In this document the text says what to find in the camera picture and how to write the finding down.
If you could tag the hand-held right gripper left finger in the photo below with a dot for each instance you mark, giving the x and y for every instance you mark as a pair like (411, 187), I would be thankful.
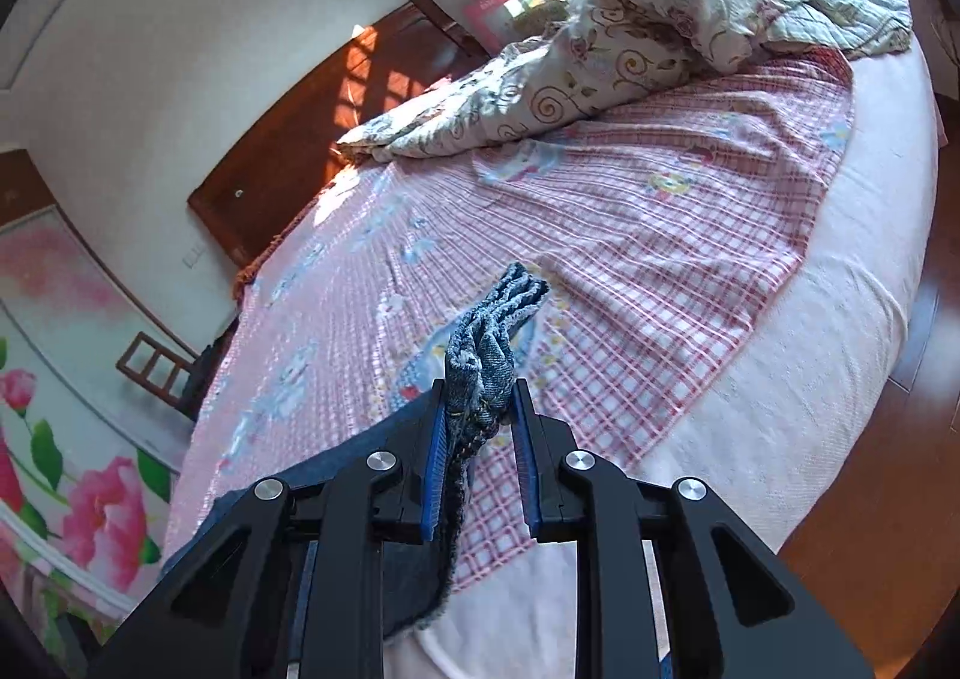
(433, 469)

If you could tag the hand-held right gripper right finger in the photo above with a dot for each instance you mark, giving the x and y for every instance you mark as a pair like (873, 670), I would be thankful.
(527, 473)

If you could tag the blue denim pants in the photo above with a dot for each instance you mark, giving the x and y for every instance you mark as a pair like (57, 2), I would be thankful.
(480, 371)

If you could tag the pink plaid bed sheet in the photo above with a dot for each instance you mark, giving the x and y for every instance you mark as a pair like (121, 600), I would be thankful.
(600, 214)

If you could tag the wooden chair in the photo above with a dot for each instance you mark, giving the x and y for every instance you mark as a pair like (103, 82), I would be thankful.
(154, 368)

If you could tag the round bed mattress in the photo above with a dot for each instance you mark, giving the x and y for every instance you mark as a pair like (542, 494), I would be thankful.
(825, 349)

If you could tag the wooden headboard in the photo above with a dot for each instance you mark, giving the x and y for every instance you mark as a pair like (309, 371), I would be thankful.
(300, 124)

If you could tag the floral quilt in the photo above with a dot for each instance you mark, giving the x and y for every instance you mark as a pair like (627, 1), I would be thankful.
(600, 49)

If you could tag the wall switch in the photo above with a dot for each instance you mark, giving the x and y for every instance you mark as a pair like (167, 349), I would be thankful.
(193, 254)

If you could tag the floral wall mural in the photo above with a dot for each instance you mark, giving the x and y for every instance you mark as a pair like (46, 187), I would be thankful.
(67, 424)

